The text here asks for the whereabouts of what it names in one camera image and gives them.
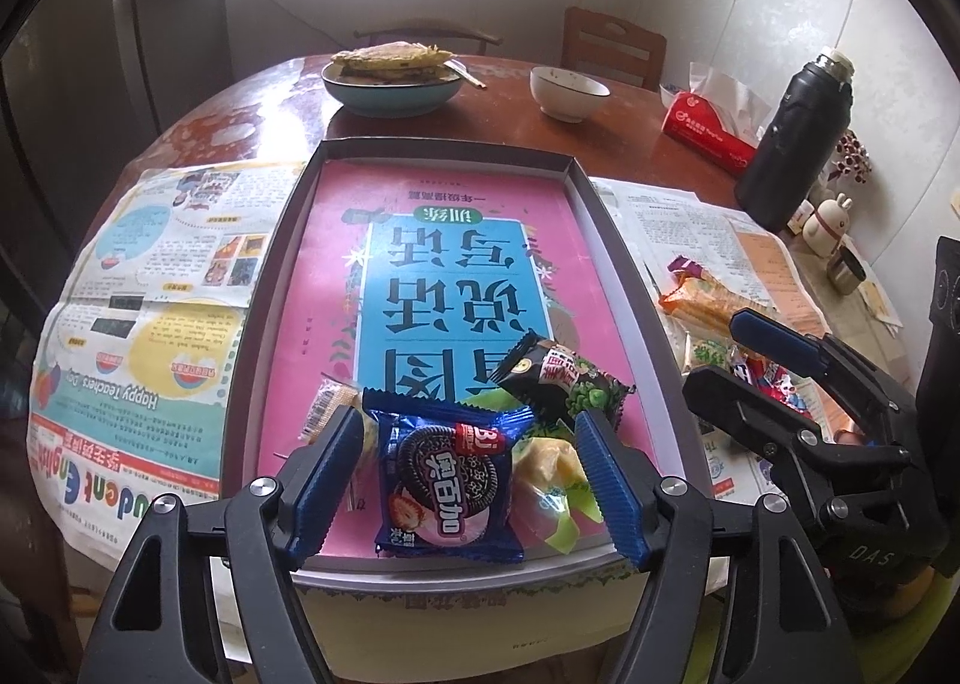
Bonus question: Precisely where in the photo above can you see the red milk candy packet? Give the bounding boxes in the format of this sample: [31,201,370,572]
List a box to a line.
[729,344,812,419]

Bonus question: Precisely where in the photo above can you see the orange cracker packet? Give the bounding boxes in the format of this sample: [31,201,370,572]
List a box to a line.
[659,276,776,338]

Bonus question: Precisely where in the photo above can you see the black green snack packet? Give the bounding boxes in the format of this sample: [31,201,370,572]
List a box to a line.
[490,330,636,430]

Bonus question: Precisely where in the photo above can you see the yellow green candy packet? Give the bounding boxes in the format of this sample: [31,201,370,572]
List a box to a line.
[509,437,604,556]

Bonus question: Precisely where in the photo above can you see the clear cake slice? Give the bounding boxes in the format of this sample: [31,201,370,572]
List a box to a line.
[298,378,381,475]

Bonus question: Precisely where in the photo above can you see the blue Oreo cookie packet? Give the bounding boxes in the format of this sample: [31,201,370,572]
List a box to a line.
[363,388,535,564]

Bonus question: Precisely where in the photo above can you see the green label rice cracker packet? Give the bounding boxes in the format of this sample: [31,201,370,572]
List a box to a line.
[682,335,731,374]

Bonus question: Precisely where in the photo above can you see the purple orange snack bar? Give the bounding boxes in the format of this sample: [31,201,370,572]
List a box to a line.
[667,255,719,286]

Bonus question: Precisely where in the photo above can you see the small steel cup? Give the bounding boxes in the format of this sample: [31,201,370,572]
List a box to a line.
[825,245,867,296]

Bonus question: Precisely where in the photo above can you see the white rabbit figurine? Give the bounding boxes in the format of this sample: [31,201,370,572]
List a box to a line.
[802,193,854,258]

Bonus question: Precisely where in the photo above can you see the small white bottle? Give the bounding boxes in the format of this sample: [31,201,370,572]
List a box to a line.
[788,200,815,235]

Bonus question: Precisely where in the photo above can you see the red white patterned jar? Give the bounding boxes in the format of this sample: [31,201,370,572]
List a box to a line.
[825,128,872,184]

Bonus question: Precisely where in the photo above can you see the colourful Student English newspaper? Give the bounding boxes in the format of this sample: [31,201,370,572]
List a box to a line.
[26,163,302,569]

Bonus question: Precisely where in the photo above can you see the black thermos flask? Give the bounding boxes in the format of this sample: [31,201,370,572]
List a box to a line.
[734,49,854,234]

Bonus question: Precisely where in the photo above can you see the red tissue pack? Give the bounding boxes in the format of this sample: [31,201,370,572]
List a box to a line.
[661,91,755,179]

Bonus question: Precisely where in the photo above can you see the small white bowl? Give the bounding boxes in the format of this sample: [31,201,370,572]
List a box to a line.
[530,65,612,124]

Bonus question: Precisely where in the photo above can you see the pink lined cardboard tray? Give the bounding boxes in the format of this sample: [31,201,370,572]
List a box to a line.
[221,138,708,492]

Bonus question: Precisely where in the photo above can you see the brown wooden chair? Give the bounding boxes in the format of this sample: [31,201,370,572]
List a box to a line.
[560,7,667,91]

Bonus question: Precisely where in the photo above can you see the wooden chopsticks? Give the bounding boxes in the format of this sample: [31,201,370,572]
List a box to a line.
[444,60,487,91]

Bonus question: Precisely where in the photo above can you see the teal bowl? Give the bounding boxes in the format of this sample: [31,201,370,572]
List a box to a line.
[320,62,462,118]

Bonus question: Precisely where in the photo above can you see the stacked flatbread pancakes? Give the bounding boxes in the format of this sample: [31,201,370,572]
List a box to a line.
[332,40,454,83]

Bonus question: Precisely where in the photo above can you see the curved back wooden chair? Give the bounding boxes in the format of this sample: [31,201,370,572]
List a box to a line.
[353,19,503,55]

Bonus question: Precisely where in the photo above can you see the dark grey refrigerator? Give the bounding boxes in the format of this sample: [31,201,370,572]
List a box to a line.
[0,0,232,265]

